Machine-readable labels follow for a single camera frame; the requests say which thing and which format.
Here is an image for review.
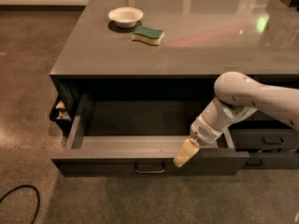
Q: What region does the black floor cable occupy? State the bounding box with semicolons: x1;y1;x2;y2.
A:
0;185;41;224

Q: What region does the grey drawer cabinet frame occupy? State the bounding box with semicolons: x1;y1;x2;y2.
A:
50;0;299;154

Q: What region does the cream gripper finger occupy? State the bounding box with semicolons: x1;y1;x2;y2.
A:
173;138;200;167

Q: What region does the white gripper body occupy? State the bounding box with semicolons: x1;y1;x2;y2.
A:
190;115;222;146

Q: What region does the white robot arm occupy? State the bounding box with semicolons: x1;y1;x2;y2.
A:
168;72;299;224

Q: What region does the black bin with trash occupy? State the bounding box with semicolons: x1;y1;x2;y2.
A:
49;97;72;134

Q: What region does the green and yellow sponge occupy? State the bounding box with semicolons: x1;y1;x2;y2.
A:
132;26;164;46

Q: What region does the grey drawer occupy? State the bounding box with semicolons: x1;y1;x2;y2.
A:
51;94;249;176
230;129;299;151
243;152;299;169

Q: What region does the white paper bowl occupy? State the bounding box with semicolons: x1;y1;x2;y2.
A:
108;7;143;29

